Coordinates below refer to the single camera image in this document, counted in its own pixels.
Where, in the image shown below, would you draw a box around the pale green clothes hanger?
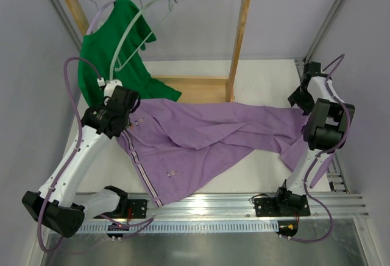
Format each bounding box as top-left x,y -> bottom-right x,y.
107,0 -> 181,81

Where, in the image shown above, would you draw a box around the slotted grey cable duct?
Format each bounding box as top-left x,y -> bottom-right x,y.
77,220 -> 277,234

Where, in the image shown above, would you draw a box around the controller board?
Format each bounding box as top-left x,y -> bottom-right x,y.
107,223 -> 129,239
276,220 -> 299,238

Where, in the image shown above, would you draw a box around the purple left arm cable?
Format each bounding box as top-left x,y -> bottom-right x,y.
37,57 -> 155,253

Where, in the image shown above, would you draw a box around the left controller board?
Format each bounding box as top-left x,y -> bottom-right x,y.
107,223 -> 129,239

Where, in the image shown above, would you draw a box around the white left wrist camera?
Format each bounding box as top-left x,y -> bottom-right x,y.
97,77 -> 122,97

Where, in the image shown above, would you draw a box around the green t-shirt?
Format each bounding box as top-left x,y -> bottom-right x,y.
80,0 -> 182,101

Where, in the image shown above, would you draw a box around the aluminium mounting rail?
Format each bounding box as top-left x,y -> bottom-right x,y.
36,192 -> 366,222

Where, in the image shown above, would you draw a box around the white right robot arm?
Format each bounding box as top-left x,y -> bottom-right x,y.
273,61 -> 355,217

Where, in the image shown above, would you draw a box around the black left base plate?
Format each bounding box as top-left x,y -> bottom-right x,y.
95,199 -> 147,220

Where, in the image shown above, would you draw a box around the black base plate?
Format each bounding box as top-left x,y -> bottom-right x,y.
253,195 -> 311,217
95,199 -> 147,220

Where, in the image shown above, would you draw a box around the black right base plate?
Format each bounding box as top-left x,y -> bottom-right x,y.
253,195 -> 311,217

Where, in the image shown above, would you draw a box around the purple clothes hanger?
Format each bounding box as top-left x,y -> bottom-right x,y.
85,0 -> 115,35

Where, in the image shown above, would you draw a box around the right controller board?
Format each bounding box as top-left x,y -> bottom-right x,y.
276,220 -> 299,238

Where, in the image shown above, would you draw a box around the purple trousers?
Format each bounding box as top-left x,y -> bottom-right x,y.
117,99 -> 308,207

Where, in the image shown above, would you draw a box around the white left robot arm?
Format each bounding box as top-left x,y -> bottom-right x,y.
22,86 -> 140,238

